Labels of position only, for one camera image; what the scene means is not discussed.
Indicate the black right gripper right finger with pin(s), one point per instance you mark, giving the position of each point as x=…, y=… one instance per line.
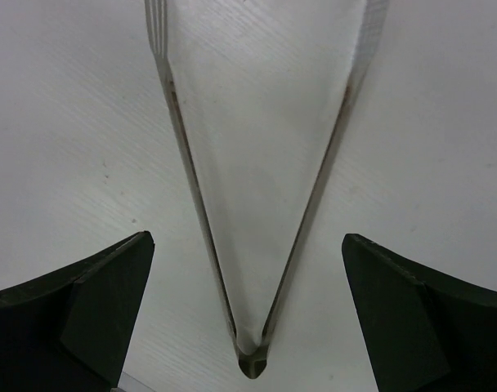
x=424, y=330

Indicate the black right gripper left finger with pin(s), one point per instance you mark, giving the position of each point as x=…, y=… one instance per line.
x=70, y=329

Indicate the stainless steel serving tongs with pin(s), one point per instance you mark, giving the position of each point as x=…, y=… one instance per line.
x=253, y=363

